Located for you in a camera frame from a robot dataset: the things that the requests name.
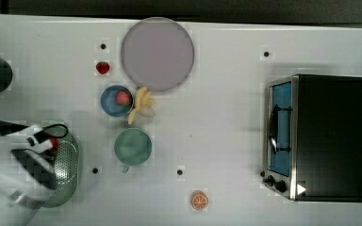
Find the red ketchup bottle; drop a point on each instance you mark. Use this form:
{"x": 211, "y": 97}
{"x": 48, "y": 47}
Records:
{"x": 55, "y": 143}

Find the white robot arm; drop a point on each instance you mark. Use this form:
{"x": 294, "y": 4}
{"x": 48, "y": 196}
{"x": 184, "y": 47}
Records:
{"x": 27, "y": 179}

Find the teal mug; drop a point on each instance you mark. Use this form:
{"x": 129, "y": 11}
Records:
{"x": 132, "y": 147}

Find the toy orange slice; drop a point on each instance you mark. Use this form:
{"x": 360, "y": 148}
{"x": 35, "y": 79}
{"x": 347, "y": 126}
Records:
{"x": 199, "y": 200}

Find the pink toy strawberry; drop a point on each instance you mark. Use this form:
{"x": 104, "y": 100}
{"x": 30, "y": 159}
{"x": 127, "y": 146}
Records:
{"x": 123, "y": 98}

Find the green oval strainer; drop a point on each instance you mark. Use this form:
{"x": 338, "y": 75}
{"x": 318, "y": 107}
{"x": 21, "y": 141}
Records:
{"x": 66, "y": 167}

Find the black toaster oven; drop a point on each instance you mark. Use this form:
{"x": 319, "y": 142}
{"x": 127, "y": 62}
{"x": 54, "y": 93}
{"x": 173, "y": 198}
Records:
{"x": 313, "y": 138}

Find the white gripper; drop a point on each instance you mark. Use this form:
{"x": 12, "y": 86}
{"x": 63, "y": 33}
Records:
{"x": 33, "y": 138}

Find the yellow toy banana bunch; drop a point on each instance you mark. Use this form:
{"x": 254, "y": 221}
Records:
{"x": 143, "y": 105}

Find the red toy strawberry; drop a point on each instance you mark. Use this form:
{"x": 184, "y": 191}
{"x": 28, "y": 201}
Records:
{"x": 102, "y": 67}

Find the blue bowl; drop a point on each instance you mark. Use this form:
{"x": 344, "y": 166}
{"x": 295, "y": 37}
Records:
{"x": 108, "y": 102}

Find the round grey plate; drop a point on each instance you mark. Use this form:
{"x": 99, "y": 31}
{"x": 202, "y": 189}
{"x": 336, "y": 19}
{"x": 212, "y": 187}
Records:
{"x": 157, "y": 53}

